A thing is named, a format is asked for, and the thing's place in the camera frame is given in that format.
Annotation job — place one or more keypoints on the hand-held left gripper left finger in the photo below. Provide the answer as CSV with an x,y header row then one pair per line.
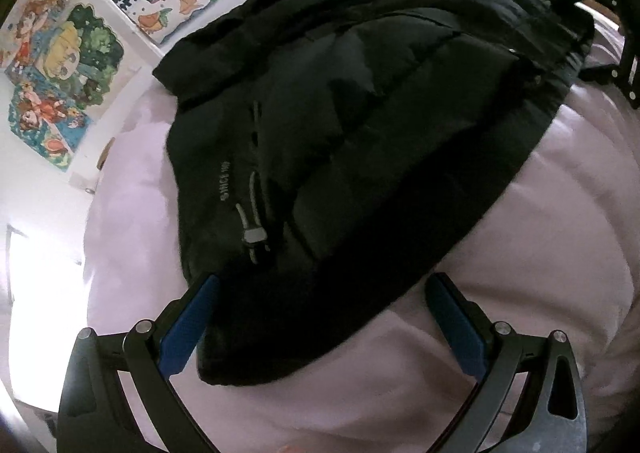
x,y
187,328

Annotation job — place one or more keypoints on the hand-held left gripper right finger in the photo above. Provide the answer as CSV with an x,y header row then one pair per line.
x,y
457,325

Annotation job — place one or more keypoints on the black puffer jacket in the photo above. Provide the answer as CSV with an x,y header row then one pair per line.
x,y
370,143

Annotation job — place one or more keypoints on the pink blanket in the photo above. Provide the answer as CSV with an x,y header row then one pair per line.
x,y
525,258

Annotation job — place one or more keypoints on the bright window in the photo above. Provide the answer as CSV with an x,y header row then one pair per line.
x,y
35,293

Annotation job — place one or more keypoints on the white wall socket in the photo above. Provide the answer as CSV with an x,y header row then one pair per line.
x,y
82,181

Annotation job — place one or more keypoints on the group of colourful wall drawings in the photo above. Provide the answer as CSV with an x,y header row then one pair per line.
x,y
90,48

